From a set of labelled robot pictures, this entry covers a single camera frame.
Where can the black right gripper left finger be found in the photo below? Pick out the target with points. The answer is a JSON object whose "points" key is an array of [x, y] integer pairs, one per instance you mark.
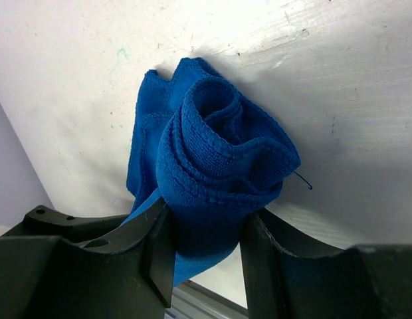
{"points": [[55, 278]]}

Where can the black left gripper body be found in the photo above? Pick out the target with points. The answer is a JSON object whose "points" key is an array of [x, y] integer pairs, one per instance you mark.
{"points": [[90, 232]]}

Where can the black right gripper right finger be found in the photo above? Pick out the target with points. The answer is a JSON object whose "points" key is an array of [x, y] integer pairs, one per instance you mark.
{"points": [[289, 274]]}

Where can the blue towel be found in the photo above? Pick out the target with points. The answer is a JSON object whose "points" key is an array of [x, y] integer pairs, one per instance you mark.
{"points": [[211, 154]]}

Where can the aluminium mounting rail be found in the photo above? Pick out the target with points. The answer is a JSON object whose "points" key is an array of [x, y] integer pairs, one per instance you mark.
{"points": [[190, 300]]}

